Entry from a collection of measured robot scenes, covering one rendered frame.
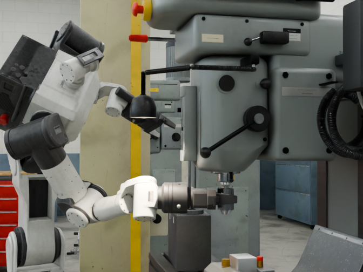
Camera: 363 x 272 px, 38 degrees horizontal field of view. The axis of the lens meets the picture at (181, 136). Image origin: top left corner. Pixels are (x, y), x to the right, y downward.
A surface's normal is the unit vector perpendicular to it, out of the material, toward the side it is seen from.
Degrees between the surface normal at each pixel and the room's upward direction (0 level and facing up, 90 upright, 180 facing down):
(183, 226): 90
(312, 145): 90
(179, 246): 90
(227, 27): 90
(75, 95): 58
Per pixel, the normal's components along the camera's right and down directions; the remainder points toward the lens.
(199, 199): 0.00, -0.01
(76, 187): 0.83, -0.04
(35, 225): 0.53, 0.05
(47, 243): 0.52, -0.18
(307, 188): -0.97, 0.00
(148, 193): 0.00, -0.37
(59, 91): 0.44, -0.55
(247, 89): 0.23, -0.01
